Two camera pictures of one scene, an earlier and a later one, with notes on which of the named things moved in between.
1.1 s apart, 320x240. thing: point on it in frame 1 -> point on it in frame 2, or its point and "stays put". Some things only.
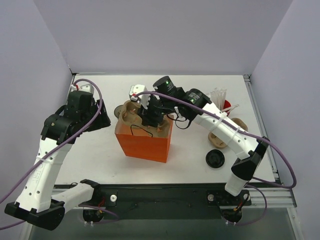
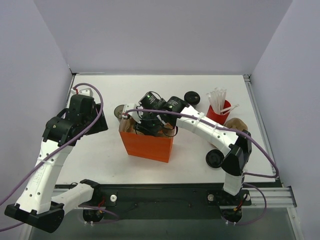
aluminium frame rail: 278,197 stays put
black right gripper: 152,116 -> 146,124
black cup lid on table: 215,158 stays put
